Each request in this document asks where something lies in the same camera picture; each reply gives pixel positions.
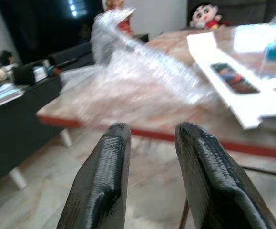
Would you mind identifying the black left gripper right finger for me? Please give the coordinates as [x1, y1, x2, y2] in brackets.
[175, 122, 276, 229]

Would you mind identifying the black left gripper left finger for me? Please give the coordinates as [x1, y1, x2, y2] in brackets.
[56, 122, 132, 229]

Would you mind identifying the marble coffee table red edge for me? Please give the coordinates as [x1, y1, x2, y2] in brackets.
[36, 23, 276, 229]

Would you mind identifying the black tv console cabinet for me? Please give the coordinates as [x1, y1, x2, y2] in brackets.
[0, 51, 95, 191]

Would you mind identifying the crumpled clear bubble wrap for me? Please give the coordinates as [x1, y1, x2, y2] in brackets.
[60, 8, 218, 122]

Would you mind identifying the stack of papers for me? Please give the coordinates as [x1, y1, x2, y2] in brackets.
[0, 82, 25, 113]

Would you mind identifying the black storage box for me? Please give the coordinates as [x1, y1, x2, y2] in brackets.
[12, 59, 49, 86]

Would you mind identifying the black soundbar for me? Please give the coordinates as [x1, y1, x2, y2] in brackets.
[47, 44, 92, 66]

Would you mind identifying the small white plush toy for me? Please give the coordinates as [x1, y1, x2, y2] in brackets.
[0, 64, 17, 81]

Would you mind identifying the clear plastic bottle blue label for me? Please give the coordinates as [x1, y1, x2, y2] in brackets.
[233, 4, 276, 82]

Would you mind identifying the red orange figurine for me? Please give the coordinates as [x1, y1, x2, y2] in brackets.
[104, 0, 135, 36]

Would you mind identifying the black flat television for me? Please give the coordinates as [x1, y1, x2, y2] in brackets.
[0, 0, 105, 65]

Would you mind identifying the black haired plush doll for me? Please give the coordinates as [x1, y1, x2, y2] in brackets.
[190, 1, 230, 30]

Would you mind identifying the dark grey sofa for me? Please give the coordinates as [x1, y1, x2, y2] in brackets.
[186, 0, 276, 27]

